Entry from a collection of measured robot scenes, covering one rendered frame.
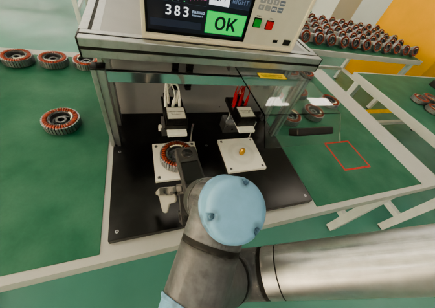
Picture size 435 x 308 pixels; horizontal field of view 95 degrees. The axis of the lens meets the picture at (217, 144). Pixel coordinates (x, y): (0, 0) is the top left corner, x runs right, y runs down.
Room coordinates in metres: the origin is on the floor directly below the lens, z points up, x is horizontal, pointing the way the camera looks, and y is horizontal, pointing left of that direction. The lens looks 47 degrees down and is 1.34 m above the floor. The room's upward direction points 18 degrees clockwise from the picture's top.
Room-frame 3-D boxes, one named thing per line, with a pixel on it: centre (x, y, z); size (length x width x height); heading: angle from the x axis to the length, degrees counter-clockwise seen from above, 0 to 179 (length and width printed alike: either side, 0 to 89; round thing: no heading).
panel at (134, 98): (0.68, 0.13, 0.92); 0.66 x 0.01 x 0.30; 119
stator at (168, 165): (0.40, 0.12, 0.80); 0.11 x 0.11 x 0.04
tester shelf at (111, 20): (0.73, 0.16, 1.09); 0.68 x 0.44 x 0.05; 119
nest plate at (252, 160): (0.51, -0.10, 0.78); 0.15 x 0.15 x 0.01; 29
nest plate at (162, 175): (0.40, 0.12, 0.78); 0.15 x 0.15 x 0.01; 29
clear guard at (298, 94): (0.54, -0.14, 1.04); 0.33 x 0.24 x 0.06; 29
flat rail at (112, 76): (0.54, 0.06, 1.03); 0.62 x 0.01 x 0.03; 119
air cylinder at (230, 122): (0.64, -0.03, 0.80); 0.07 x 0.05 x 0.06; 119
